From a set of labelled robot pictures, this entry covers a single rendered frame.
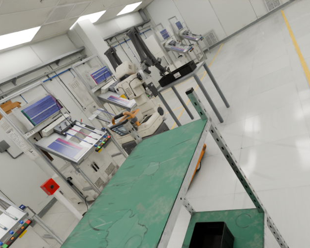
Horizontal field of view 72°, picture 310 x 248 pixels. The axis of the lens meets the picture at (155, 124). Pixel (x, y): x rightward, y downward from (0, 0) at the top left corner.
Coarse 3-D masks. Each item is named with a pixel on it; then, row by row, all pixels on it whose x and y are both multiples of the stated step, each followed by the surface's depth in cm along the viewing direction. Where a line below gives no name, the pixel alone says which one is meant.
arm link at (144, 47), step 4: (136, 28) 223; (136, 32) 224; (136, 36) 226; (140, 36) 229; (140, 40) 227; (140, 44) 229; (144, 44) 230; (144, 48) 230; (144, 52) 233; (148, 52) 231; (148, 56) 233; (152, 56) 233; (152, 60) 234; (152, 64) 238
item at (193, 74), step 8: (200, 64) 292; (192, 72) 278; (208, 72) 305; (176, 80) 299; (160, 88) 321; (200, 88) 279; (216, 88) 313; (160, 96) 317; (208, 96) 281; (224, 96) 318; (184, 104) 356; (216, 112) 288; (176, 120) 329
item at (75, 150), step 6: (60, 138) 302; (54, 144) 292; (60, 144) 294; (66, 144) 295; (72, 144) 296; (78, 144) 298; (54, 150) 285; (60, 150) 285; (66, 150) 287; (72, 150) 288; (78, 150) 289; (84, 150) 290; (72, 156) 279; (78, 156) 280
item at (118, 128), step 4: (132, 120) 200; (136, 120) 201; (116, 124) 204; (120, 124) 201; (112, 128) 210; (116, 128) 209; (120, 128) 207; (124, 128) 206; (136, 128) 205; (116, 132) 216; (120, 132) 215; (124, 132) 213
